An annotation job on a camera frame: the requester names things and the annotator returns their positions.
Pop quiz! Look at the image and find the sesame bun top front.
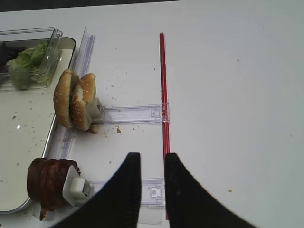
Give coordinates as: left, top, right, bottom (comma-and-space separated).
53, 69, 75, 128

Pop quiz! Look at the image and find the green lettuce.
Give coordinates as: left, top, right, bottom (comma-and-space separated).
6, 43, 50, 90

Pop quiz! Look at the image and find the red strip right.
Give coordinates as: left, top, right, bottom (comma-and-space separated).
159, 32, 171, 220

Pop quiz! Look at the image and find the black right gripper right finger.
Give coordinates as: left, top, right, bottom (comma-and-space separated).
164, 153, 254, 228

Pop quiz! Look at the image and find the purple cabbage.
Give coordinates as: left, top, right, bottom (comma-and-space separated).
0, 43, 19, 73

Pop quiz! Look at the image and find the clear plastic salad container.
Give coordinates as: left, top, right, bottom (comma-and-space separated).
0, 27, 62, 91

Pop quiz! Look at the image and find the white patty pusher block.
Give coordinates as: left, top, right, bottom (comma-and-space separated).
62, 166, 94, 207

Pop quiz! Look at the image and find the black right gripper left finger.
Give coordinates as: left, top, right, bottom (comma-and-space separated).
55, 152, 141, 228

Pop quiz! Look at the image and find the clear right tray divider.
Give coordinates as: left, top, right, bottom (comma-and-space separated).
49, 27, 95, 159

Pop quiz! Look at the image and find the clear patty rail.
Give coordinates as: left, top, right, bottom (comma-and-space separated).
44, 179, 165, 225

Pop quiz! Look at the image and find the white bun pusher block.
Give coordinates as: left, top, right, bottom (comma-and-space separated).
85, 98, 105, 130

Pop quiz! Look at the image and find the sesame bun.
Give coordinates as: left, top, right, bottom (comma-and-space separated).
71, 73, 96, 131
53, 69, 75, 128

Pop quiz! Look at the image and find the metal tray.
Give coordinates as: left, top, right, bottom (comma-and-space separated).
0, 37, 76, 214

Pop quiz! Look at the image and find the dark meat patties stack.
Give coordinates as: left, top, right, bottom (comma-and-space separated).
27, 158, 80, 221

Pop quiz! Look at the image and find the clear bun rail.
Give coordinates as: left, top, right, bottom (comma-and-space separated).
93, 103, 169, 125

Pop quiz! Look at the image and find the sesame bun top rear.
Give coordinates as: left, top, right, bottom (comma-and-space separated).
71, 73, 96, 131

